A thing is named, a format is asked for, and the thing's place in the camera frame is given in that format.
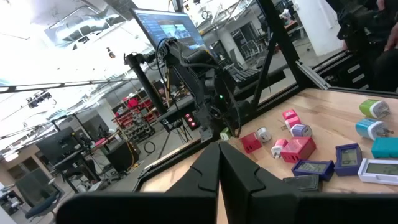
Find purple wall charger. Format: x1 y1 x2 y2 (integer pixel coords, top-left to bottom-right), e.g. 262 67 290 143
290 123 313 138

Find person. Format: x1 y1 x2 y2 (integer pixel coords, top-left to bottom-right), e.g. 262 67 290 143
337 0 398 93

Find teal digital clock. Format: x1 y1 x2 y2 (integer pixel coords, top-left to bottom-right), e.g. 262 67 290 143
371 136 398 159

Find black digital clock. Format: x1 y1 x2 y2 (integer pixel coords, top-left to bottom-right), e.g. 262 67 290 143
282 174 323 193

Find small white green charger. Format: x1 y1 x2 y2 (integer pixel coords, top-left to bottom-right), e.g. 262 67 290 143
219 126 233 141

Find black box red lights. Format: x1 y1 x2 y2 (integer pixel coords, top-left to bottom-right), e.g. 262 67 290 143
183 112 199 129

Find silver aluminium rail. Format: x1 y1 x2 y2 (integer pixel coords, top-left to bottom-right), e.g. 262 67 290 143
295 60 332 91

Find lime green wall charger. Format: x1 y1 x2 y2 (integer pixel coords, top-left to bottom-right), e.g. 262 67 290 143
359 98 392 119

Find red parts shelf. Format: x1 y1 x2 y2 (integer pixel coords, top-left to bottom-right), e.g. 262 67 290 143
113 98 158 143

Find blue office chair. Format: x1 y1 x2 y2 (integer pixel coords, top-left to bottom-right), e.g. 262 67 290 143
15 172 65 220

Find blue wall charger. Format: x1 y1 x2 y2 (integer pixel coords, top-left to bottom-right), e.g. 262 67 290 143
355 118 395 141

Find black overhead camera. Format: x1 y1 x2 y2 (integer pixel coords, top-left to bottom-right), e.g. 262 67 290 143
26 90 53 109

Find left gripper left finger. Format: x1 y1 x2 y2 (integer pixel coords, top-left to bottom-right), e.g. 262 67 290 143
55 142 221 224

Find black workshop desk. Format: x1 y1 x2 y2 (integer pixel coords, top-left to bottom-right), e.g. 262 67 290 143
51 149 103 194

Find purple digital clock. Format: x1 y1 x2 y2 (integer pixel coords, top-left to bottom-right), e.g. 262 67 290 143
334 142 363 177

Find large red wall charger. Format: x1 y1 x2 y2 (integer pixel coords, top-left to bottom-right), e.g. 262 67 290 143
279 136 317 164

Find black backlit keyboard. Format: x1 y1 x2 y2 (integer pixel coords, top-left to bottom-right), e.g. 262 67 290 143
228 63 262 87

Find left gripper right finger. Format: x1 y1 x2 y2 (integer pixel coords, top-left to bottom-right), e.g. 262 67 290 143
219 142 398 224

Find black framed card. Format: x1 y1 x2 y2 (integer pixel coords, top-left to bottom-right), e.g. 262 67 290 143
291 159 336 182

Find black pole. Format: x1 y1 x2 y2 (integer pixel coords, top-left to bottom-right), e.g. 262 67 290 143
124 52 169 116

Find grey equipment cart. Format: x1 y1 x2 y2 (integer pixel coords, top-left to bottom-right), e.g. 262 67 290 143
157 62 289 126

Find black floor cabinet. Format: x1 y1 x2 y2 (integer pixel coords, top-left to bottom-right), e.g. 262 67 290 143
105 139 141 174

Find red cube charger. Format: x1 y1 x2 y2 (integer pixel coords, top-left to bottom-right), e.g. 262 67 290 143
240 132 263 154

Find white digital clock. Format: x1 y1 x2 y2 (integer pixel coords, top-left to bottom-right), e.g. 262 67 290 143
357 157 398 187

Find monitor with blue screen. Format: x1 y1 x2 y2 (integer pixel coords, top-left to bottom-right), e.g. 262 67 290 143
129 7 208 53

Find black drawer cabinet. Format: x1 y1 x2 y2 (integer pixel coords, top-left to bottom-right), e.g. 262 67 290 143
313 51 371 91

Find pink wall charger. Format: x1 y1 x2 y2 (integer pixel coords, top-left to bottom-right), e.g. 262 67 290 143
284 116 302 131
282 108 299 121

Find small pink white charger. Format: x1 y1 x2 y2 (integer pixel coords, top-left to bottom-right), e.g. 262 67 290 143
270 138 289 159

